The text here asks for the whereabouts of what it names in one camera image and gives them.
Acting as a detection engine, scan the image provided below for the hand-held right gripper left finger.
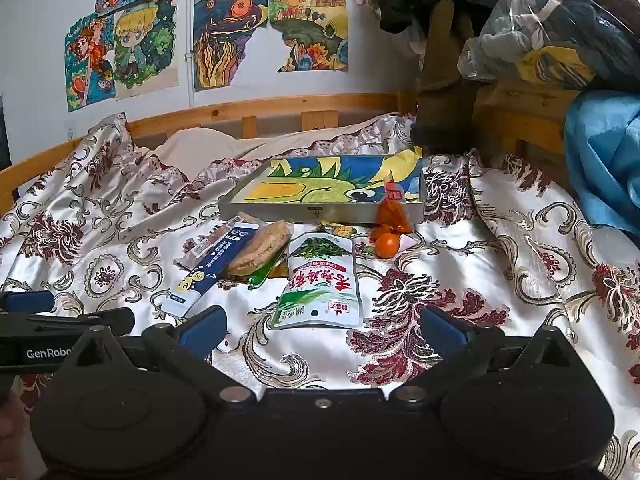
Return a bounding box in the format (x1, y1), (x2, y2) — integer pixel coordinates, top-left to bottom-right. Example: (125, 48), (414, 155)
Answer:
(52, 305), (258, 406)

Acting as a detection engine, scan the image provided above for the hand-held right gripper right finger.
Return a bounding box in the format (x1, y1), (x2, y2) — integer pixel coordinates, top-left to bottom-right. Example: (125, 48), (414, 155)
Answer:
(390, 305), (591, 406)

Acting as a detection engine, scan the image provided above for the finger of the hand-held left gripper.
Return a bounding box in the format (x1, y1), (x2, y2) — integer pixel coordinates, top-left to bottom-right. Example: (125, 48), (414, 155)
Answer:
(0, 307), (137, 338)
(0, 290), (56, 315)

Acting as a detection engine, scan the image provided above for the blue white snack packet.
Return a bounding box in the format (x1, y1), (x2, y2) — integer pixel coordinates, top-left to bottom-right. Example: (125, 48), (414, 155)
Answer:
(167, 214), (263, 318)

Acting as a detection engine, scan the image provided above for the green corn sausage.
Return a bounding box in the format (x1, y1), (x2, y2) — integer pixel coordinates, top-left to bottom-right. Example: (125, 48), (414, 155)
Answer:
(248, 252), (288, 291)

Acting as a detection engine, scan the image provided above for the long clear biscuit packet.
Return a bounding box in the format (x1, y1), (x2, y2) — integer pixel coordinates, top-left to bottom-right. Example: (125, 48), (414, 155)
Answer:
(175, 212), (258, 271)

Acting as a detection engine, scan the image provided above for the round cracker packet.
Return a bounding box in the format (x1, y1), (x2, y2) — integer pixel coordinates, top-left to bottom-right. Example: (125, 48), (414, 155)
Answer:
(227, 220), (293, 278)

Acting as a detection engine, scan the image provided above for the white green vegetable pouch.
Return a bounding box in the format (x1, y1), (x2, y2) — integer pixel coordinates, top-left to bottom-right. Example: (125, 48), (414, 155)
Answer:
(272, 230), (363, 331)

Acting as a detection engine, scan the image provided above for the metal tray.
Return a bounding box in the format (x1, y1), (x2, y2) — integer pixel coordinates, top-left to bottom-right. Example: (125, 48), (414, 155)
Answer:
(217, 154), (427, 226)

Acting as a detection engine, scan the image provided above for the yellow candy packet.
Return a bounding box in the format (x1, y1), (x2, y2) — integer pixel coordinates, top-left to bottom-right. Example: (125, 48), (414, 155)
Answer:
(317, 221), (358, 239)

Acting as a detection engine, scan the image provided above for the floral satin bedspread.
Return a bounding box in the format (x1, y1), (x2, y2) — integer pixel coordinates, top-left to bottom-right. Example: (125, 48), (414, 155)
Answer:
(0, 112), (640, 480)

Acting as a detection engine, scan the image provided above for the tangerine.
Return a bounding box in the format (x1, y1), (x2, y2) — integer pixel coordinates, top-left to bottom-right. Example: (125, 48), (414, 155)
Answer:
(374, 232), (402, 259)

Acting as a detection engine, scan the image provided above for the orange snack bag red label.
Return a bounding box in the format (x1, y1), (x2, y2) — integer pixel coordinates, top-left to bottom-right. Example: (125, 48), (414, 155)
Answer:
(375, 170), (416, 236)

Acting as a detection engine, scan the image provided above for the beige bed sheet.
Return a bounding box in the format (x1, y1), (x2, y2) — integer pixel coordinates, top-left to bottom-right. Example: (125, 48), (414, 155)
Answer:
(152, 115), (401, 176)

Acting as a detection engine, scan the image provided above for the painted paper tray liner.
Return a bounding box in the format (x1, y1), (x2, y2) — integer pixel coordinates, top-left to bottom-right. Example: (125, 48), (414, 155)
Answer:
(245, 146), (423, 206)

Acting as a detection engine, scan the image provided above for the blue cloth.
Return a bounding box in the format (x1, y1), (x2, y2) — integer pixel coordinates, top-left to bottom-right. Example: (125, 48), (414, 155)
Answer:
(564, 91), (640, 238)

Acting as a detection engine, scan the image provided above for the brown coat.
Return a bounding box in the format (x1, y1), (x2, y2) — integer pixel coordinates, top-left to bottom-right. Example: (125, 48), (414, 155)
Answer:
(412, 0), (483, 153)

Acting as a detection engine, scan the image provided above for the clear plastic bag of clothes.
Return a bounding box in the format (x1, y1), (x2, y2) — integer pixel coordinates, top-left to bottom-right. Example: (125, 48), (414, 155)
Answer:
(457, 0), (640, 91)

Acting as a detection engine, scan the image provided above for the wooden bed frame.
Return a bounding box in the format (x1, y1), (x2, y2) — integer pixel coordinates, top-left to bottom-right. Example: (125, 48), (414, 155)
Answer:
(0, 77), (576, 216)

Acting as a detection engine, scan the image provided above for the orange-haired figure wall poster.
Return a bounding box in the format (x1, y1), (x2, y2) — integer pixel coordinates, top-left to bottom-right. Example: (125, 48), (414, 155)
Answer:
(64, 12), (117, 113)

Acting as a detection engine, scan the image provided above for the white wall conduit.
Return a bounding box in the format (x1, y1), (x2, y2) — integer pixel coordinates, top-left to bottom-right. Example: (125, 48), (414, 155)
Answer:
(185, 0), (196, 108)

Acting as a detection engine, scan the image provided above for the blond child wall poster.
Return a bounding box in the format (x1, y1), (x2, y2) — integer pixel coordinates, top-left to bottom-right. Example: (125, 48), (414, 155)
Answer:
(112, 0), (181, 101)

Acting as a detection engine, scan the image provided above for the goldfish seaweed wall poster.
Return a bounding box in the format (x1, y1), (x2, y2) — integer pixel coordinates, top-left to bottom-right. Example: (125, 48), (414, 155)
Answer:
(192, 0), (271, 93)

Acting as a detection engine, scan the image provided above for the landscape wall poster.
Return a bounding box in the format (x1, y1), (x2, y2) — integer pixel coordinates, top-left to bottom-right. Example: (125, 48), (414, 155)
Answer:
(268, 0), (351, 75)

